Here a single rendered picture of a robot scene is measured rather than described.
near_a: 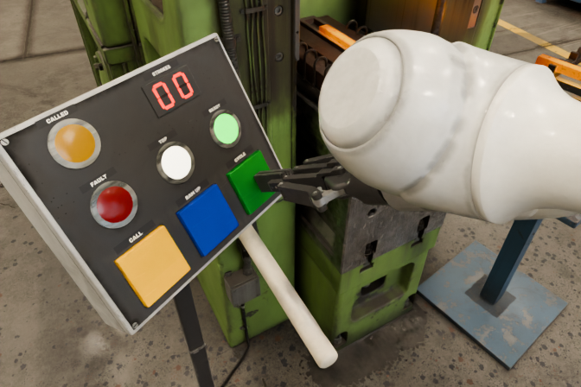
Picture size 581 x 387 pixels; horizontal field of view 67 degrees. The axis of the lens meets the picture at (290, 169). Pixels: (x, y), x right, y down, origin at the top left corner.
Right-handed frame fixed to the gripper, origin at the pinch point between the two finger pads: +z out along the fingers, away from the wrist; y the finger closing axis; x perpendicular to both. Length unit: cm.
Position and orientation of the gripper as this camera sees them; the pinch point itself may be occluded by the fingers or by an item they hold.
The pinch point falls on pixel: (275, 180)
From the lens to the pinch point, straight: 65.4
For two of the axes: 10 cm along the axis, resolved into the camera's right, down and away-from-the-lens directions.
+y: 5.8, -5.2, 6.3
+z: -7.0, 0.6, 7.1
